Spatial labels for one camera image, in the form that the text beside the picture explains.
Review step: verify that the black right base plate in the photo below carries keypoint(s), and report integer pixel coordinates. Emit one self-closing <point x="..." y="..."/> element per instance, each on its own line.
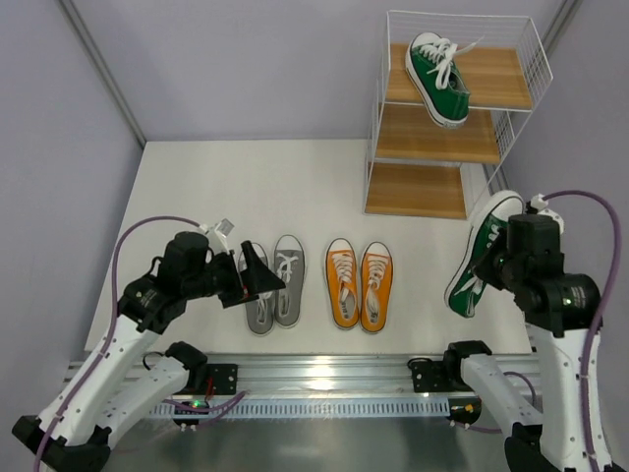
<point x="434" y="376"/>

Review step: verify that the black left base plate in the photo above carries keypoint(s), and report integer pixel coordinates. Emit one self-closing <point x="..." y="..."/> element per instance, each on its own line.
<point x="221" y="379"/>

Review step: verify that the grey left sneaker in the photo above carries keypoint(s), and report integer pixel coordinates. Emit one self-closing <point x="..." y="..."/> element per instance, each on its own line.
<point x="259" y="312"/>

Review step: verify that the grey right sneaker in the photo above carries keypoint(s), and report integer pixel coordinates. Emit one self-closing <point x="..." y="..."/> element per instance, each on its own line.
<point x="289" y="264"/>

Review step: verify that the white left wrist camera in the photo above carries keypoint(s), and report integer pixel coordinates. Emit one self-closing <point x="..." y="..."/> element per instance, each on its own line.
<point x="219" y="231"/>

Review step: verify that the orange right sneaker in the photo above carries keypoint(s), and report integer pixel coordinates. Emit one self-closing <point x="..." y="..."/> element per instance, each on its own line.
<point x="377" y="270"/>

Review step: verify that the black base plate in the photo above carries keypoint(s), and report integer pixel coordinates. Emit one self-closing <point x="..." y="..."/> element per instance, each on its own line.
<point x="221" y="379"/>
<point x="434" y="376"/>

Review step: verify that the green sneaker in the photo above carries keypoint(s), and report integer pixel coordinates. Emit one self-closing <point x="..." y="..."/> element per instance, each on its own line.
<point x="465" y="290"/>
<point x="430" y="65"/>

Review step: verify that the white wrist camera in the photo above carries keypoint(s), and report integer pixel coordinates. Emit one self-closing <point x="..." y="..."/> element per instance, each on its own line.
<point x="539" y="205"/>
<point x="219" y="231"/>

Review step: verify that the white wire shoe shelf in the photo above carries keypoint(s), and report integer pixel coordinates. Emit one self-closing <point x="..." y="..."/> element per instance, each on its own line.
<point x="416" y="168"/>

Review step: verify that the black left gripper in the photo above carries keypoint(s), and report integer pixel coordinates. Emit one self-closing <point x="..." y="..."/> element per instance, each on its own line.
<point x="236" y="284"/>

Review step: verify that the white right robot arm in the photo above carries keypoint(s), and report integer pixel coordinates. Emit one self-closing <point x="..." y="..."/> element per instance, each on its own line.
<point x="560" y="308"/>

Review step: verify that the orange left sneaker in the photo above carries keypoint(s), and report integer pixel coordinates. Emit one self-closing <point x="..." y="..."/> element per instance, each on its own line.
<point x="340" y="269"/>

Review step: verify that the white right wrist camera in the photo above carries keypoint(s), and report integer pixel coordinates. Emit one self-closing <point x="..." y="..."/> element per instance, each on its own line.
<point x="539" y="205"/>

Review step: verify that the orange sneaker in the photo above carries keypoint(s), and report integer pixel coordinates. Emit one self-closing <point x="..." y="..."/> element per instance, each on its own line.
<point x="377" y="270"/>
<point x="340" y="269"/>

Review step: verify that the slotted grey cable duct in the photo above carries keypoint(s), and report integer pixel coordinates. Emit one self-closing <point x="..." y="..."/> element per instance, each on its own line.
<point x="340" y="408"/>

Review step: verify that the aluminium mounting rail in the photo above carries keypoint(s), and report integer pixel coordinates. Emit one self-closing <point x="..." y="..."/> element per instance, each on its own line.
<point x="303" y="375"/>

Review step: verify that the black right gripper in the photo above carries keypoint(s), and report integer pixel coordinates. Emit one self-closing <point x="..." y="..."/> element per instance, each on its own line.
<point x="491" y="261"/>

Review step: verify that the grey sneaker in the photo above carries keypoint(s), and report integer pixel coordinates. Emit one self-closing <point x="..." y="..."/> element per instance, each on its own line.
<point x="289" y="264"/>
<point x="259" y="312"/>

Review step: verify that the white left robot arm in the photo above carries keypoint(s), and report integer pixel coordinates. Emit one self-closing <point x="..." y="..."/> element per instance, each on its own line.
<point x="81" y="426"/>

